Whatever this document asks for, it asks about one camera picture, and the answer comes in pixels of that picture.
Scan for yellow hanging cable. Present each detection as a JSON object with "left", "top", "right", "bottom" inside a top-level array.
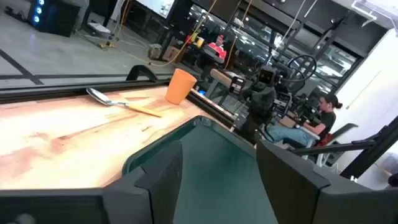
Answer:
[{"left": 148, "top": 0, "right": 218, "bottom": 67}]

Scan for wall monitor screen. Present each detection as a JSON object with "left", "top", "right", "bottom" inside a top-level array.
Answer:
[{"left": 135, "top": 0, "right": 177, "bottom": 19}]

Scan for black computer tower blue lights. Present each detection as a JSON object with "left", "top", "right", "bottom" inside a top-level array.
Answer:
[{"left": 27, "top": 0, "right": 82, "bottom": 37}]

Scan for white chair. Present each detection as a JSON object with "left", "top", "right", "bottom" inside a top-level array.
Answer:
[{"left": 281, "top": 123, "right": 359, "bottom": 166}]

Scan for black metal frame post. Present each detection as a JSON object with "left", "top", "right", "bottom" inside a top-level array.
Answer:
[{"left": 340, "top": 116, "right": 398, "bottom": 180}]

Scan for orange plastic cup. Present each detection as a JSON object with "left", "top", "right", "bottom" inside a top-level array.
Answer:
[{"left": 165, "top": 68, "right": 198, "bottom": 105}]

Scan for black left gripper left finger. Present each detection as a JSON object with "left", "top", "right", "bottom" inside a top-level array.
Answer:
[{"left": 102, "top": 140, "right": 184, "bottom": 224}]

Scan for metal spoon yellow handle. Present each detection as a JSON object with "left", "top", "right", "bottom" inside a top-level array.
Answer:
[{"left": 86, "top": 87, "right": 164, "bottom": 118}]

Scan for cardboard box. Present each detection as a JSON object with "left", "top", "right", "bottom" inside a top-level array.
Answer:
[{"left": 161, "top": 45, "right": 183, "bottom": 63}]

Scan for person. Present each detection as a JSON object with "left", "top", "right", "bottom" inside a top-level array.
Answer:
[
  {"left": 266, "top": 93, "right": 343, "bottom": 149},
  {"left": 207, "top": 34, "right": 228, "bottom": 60}
]

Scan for dark green plastic tray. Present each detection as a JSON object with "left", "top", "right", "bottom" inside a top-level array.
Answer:
[{"left": 122, "top": 115, "right": 280, "bottom": 224}]

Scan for wooden workbench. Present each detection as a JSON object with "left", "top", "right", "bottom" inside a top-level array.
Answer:
[{"left": 210, "top": 68, "right": 237, "bottom": 90}]

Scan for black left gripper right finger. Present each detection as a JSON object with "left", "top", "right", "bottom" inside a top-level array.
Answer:
[{"left": 256, "top": 139, "right": 331, "bottom": 224}]

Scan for black table edge rail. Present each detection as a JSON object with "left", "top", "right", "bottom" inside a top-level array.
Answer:
[{"left": 0, "top": 79, "right": 237, "bottom": 125}]

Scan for black table clamp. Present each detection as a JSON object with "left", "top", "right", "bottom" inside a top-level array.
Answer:
[{"left": 126, "top": 64, "right": 159, "bottom": 83}]

